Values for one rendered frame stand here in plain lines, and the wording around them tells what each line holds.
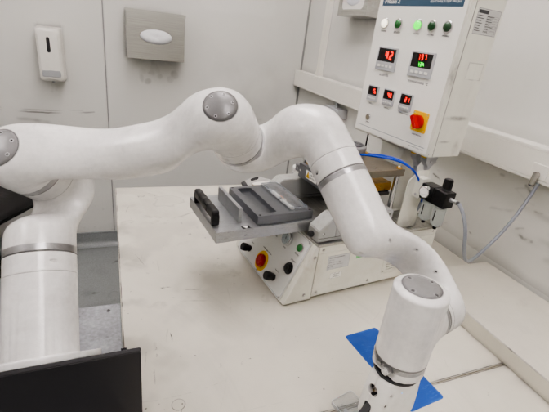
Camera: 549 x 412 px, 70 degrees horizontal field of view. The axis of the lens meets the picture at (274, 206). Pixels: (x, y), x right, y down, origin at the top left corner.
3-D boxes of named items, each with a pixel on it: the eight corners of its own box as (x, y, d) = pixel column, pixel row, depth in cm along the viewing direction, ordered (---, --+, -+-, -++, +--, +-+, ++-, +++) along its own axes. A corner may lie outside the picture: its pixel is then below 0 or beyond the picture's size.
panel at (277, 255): (237, 247, 131) (263, 198, 128) (278, 301, 107) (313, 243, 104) (232, 245, 129) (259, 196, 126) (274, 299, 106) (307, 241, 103)
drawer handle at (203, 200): (200, 200, 109) (201, 187, 107) (219, 225, 97) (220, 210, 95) (193, 201, 108) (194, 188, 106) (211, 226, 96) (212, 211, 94)
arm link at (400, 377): (402, 382, 59) (397, 396, 60) (438, 361, 63) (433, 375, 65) (363, 344, 65) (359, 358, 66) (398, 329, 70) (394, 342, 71)
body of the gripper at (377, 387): (395, 391, 60) (378, 440, 64) (435, 367, 65) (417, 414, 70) (359, 357, 65) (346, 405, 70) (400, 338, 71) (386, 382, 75)
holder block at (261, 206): (278, 190, 123) (278, 182, 122) (311, 218, 107) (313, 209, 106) (228, 194, 115) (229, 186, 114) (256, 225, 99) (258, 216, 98)
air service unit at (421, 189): (412, 212, 118) (426, 166, 112) (453, 235, 107) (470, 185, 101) (400, 214, 116) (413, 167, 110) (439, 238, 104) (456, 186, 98)
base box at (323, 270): (359, 226, 157) (368, 186, 150) (430, 279, 128) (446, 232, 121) (234, 244, 132) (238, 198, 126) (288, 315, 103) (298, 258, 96)
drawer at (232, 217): (279, 199, 126) (283, 176, 123) (317, 231, 108) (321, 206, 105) (189, 208, 112) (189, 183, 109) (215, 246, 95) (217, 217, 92)
